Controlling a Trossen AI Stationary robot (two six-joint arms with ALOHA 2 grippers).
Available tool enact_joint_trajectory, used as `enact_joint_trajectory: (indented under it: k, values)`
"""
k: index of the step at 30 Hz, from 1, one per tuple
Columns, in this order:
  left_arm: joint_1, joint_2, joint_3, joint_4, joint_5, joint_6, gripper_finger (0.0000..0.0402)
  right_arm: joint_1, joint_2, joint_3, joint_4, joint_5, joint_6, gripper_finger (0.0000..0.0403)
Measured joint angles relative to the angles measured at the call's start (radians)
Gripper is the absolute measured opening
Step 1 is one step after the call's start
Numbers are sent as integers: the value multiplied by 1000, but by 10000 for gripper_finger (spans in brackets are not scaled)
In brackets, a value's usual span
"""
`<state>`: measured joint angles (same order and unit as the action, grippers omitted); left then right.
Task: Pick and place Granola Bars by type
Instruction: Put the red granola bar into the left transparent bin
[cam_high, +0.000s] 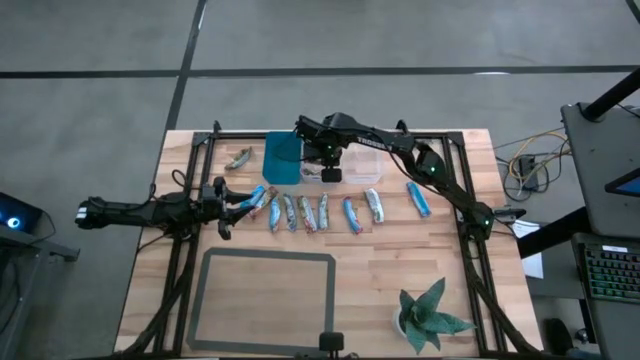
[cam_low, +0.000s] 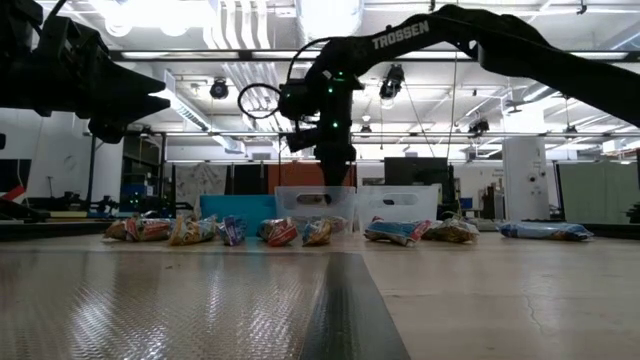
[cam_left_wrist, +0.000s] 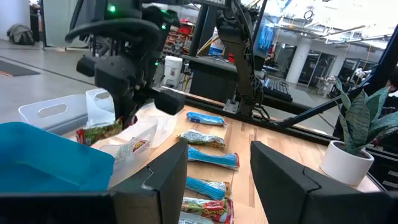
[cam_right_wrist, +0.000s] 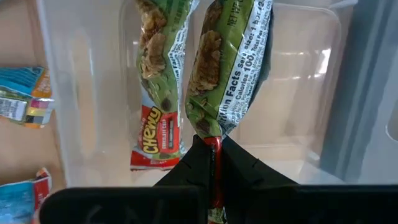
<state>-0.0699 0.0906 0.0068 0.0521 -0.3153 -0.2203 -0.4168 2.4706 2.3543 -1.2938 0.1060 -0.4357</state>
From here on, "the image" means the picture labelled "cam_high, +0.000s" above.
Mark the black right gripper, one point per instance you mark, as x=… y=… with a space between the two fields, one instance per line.
x=322 y=145

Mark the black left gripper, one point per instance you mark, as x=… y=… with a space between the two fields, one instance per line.
x=212 y=205

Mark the teal plastic bin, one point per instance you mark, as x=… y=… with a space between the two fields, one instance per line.
x=280 y=165

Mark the green brown granola bar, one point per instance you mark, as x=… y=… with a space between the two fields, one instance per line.
x=239 y=159

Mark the grey blue granola bar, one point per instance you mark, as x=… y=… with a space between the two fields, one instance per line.
x=290 y=212

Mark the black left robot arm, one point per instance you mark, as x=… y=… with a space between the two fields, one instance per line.
x=135 y=212

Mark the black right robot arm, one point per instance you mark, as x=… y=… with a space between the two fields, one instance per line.
x=440 y=175

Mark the red orange granola bar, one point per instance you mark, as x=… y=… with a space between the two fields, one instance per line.
x=270 y=196

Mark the clear plastic bin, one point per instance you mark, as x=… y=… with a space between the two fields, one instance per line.
x=310 y=180
x=362 y=167

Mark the yellow snack bag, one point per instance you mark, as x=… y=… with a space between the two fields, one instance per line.
x=274 y=216

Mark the grey-edged textured mat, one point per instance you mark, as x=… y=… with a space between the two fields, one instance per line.
x=265 y=300

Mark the grey metal stand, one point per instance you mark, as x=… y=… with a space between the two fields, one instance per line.
x=50 y=248

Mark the white plant pot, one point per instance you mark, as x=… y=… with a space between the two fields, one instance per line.
x=400 y=324

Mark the green snake plant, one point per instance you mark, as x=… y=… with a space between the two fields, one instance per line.
x=425 y=317

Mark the black power brick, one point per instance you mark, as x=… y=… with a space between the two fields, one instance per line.
x=526 y=165

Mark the black computer with blue light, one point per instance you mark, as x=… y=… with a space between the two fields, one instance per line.
x=22 y=210

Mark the white paper sheet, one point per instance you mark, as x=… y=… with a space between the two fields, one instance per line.
x=534 y=265

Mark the black diagonal stand bar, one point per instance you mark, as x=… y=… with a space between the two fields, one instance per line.
x=550 y=235

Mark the black workstation desk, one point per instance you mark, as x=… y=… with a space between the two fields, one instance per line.
x=595 y=165

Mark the black pole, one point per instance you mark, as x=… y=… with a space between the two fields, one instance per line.
x=612 y=95

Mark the black tablet screen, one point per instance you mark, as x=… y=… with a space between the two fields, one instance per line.
x=630 y=186

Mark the backlit black keyboard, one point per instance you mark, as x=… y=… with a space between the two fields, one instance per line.
x=612 y=275

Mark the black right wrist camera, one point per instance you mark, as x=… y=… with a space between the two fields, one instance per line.
x=331 y=175

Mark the black aluminium rig frame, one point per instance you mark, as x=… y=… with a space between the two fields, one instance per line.
x=240 y=135

